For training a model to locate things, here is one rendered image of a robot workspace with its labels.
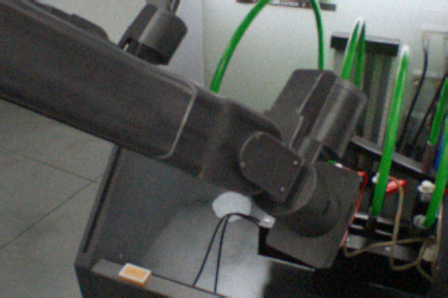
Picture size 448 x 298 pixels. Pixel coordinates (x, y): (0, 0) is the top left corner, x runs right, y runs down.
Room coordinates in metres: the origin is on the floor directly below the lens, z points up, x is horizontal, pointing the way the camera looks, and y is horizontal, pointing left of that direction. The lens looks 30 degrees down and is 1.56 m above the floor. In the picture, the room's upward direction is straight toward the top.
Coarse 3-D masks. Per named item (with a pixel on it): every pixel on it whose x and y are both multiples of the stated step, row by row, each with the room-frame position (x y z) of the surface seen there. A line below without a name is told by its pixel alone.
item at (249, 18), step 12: (264, 0) 0.73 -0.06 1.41; (312, 0) 0.85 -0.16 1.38; (252, 12) 0.70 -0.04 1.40; (240, 24) 0.69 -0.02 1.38; (240, 36) 0.67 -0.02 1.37; (228, 48) 0.66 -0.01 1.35; (324, 48) 0.90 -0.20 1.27; (228, 60) 0.65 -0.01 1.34; (216, 72) 0.64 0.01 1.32; (216, 84) 0.63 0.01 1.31
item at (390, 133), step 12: (408, 48) 0.68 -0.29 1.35; (396, 84) 0.61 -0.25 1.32; (396, 96) 0.59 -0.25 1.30; (396, 108) 0.58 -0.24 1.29; (396, 120) 0.57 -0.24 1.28; (396, 132) 0.56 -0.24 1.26; (384, 144) 0.55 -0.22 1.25; (384, 156) 0.54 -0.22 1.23; (384, 168) 0.53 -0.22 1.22; (384, 180) 0.53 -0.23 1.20; (384, 192) 0.53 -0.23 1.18; (372, 204) 0.54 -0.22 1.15; (372, 216) 0.57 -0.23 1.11
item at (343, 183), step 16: (336, 176) 0.38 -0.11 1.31; (352, 176) 0.38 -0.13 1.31; (336, 192) 0.37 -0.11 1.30; (352, 192) 0.36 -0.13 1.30; (336, 208) 0.34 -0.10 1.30; (320, 224) 0.32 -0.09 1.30; (336, 224) 0.34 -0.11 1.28; (272, 240) 0.35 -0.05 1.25; (288, 240) 0.35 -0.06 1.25; (304, 240) 0.34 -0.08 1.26; (320, 240) 0.34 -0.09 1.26; (304, 256) 0.33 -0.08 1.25; (320, 256) 0.33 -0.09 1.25
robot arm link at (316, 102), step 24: (312, 72) 0.35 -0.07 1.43; (288, 96) 0.35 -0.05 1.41; (312, 96) 0.33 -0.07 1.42; (336, 96) 0.34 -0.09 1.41; (360, 96) 0.35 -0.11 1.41; (288, 120) 0.32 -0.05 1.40; (312, 120) 0.33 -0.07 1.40; (336, 120) 0.33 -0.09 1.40; (240, 144) 0.27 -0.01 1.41; (264, 144) 0.27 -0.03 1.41; (288, 144) 0.30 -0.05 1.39; (336, 144) 0.32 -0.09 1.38; (240, 168) 0.26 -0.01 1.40; (264, 168) 0.27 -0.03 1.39; (288, 168) 0.28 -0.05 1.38; (264, 192) 0.28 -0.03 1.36; (288, 192) 0.27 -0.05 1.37
